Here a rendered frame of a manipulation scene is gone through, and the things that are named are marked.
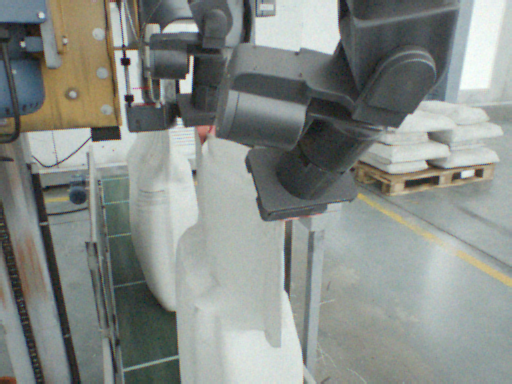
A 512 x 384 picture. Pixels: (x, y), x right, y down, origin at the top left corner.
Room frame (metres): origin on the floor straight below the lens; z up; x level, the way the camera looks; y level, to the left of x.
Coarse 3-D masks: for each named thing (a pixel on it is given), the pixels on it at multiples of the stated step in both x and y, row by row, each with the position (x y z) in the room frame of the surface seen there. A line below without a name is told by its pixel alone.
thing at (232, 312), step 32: (224, 160) 0.71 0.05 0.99; (224, 192) 0.54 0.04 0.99; (256, 192) 0.48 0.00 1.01; (224, 224) 0.54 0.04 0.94; (256, 224) 0.48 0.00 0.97; (192, 256) 0.67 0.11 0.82; (224, 256) 0.54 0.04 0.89; (256, 256) 0.48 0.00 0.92; (192, 288) 0.59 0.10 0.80; (224, 288) 0.55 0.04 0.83; (256, 288) 0.48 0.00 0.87; (192, 320) 0.56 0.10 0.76; (224, 320) 0.49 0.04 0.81; (256, 320) 0.47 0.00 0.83; (288, 320) 0.50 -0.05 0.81; (192, 352) 0.55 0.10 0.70; (224, 352) 0.46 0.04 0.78; (256, 352) 0.47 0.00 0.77; (288, 352) 0.48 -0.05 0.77
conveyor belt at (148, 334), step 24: (120, 192) 2.19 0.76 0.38; (120, 216) 1.85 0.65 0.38; (120, 240) 1.60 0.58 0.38; (120, 264) 1.39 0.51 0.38; (120, 288) 1.23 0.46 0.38; (144, 288) 1.23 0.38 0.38; (120, 312) 1.09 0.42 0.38; (144, 312) 1.09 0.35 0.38; (168, 312) 1.09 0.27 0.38; (120, 336) 0.98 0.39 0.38; (144, 336) 0.98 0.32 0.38; (168, 336) 0.98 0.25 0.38; (144, 360) 0.88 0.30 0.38; (168, 360) 0.88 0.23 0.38
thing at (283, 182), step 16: (256, 160) 0.38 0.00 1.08; (272, 160) 0.38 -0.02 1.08; (288, 160) 0.35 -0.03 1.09; (304, 160) 0.34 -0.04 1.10; (256, 176) 0.36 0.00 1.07; (272, 176) 0.37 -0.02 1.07; (288, 176) 0.35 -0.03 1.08; (304, 176) 0.34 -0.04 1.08; (320, 176) 0.33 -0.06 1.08; (336, 176) 0.33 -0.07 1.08; (272, 192) 0.36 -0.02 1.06; (288, 192) 0.36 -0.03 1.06; (304, 192) 0.35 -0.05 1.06; (320, 192) 0.35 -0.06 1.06; (336, 192) 0.37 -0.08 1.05; (352, 192) 0.38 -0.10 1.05; (272, 208) 0.34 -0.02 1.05; (288, 208) 0.35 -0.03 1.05
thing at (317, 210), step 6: (288, 210) 0.35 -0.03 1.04; (294, 210) 0.35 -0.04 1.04; (300, 210) 0.36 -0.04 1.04; (306, 210) 0.36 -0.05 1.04; (312, 210) 0.37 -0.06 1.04; (318, 210) 0.38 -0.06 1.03; (324, 210) 0.38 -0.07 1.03; (270, 216) 0.35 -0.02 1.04; (276, 216) 0.35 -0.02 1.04; (282, 216) 0.36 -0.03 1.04; (288, 216) 0.36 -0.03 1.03; (294, 216) 0.37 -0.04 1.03; (300, 216) 0.39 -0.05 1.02; (306, 216) 0.38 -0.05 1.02
